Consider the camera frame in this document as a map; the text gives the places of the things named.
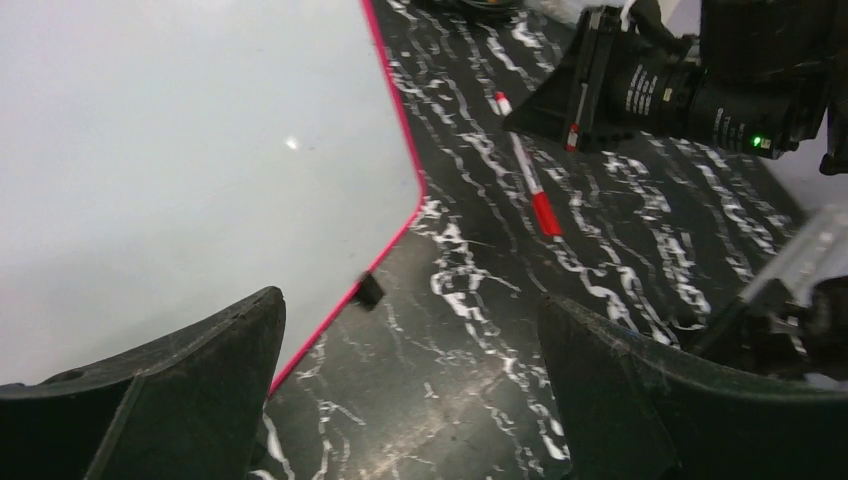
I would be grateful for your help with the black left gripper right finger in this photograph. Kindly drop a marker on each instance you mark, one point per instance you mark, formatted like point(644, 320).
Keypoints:
point(634, 408)

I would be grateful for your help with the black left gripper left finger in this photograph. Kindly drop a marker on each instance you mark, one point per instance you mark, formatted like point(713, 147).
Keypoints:
point(184, 406)

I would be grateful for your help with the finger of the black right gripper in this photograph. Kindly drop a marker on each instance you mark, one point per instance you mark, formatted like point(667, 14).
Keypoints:
point(550, 110)

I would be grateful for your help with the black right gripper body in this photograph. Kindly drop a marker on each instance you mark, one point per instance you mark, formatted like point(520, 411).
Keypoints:
point(642, 79)

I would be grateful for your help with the red white marker pen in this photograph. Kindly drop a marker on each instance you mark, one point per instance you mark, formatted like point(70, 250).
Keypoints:
point(541, 204)

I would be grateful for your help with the pink framed whiteboard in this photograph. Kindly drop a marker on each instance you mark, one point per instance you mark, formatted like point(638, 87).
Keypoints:
point(161, 160)

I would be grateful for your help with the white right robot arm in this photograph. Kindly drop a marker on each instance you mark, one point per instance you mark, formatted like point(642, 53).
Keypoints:
point(759, 78)

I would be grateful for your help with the black whiteboard clip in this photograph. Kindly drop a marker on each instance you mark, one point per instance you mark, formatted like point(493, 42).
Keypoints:
point(368, 292)

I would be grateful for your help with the clear plastic organizer box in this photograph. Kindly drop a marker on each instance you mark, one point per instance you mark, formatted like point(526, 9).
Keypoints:
point(818, 252)

